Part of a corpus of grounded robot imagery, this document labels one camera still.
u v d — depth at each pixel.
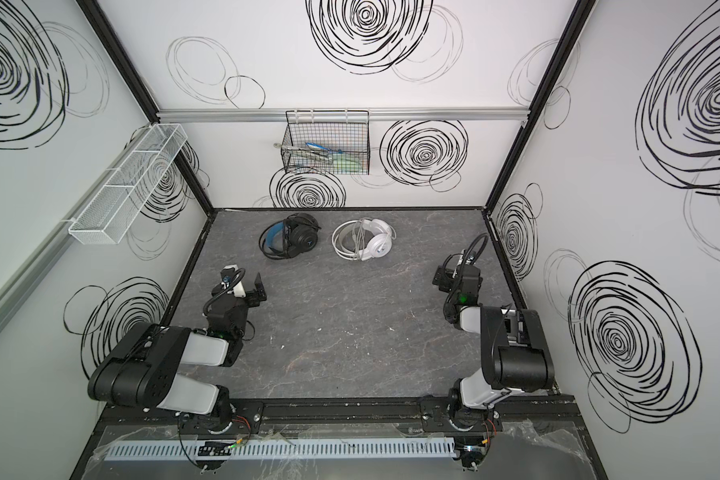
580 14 0.72
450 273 0.84
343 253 1.04
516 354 0.45
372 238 1.00
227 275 0.75
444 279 0.83
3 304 0.52
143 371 0.44
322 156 0.86
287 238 1.02
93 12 0.71
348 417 0.75
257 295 0.83
